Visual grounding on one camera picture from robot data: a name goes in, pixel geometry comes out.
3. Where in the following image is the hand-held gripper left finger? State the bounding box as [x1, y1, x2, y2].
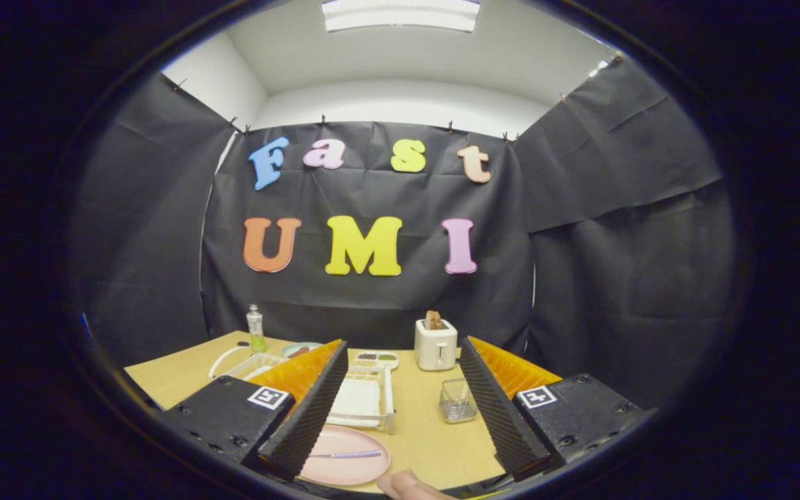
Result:
[160, 339, 350, 482]

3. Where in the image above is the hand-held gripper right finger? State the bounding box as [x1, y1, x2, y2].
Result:
[459, 336, 658, 487]

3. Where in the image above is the metal wire basket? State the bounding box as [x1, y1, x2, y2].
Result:
[439, 378, 478, 424]

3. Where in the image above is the pink plate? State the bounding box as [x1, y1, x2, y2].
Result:
[299, 425, 392, 487]

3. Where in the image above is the white wire dish rack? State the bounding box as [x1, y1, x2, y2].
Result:
[208, 345, 396, 435]

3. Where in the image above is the white drip tray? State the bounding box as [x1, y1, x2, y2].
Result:
[329, 378, 382, 426]

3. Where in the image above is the white divided seed tray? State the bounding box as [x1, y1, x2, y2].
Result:
[354, 351, 399, 370]

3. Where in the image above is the white toaster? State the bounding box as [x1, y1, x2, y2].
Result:
[414, 319, 458, 372]

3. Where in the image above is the green liquid bottle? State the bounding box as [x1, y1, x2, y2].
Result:
[247, 304, 267, 354]

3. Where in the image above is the black backdrop cloth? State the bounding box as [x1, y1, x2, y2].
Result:
[70, 59, 738, 410]

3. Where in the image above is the ceiling light panel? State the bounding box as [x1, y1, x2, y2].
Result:
[322, 0, 481, 33]

